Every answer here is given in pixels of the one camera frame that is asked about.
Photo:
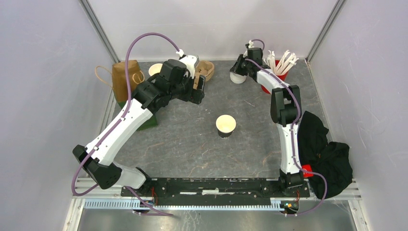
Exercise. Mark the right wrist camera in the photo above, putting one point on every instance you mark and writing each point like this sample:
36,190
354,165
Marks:
249,45

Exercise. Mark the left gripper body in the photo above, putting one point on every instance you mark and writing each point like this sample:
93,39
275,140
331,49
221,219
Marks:
186,92

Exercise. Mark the red straw holder cup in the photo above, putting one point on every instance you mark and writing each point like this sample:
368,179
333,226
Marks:
268,80

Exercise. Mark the black cloth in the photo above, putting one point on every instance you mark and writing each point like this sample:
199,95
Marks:
330,159

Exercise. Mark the stack of white lids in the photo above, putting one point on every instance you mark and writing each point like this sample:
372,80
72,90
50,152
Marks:
237,79

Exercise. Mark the red card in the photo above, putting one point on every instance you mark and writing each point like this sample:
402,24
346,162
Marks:
308,172

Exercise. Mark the stack of paper cups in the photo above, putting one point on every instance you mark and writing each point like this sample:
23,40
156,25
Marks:
155,68

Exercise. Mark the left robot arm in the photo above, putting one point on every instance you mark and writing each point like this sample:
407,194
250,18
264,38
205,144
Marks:
174,81

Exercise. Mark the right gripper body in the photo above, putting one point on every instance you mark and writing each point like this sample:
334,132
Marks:
242,65

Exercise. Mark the black paper coffee cup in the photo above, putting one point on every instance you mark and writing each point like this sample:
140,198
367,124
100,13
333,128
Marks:
225,125

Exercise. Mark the green box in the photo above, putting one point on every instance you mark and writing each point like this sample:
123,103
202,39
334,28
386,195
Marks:
150,123

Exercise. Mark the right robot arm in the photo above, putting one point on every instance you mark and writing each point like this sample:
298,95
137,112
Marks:
285,112

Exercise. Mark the cardboard cup carrier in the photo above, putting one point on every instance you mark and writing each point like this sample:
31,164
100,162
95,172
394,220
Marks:
205,68

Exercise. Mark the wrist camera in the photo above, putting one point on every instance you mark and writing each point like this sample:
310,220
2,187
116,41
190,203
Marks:
249,45
191,61

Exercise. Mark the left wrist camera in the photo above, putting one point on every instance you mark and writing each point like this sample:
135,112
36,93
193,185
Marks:
191,61

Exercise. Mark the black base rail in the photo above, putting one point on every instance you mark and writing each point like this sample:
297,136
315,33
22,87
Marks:
215,191

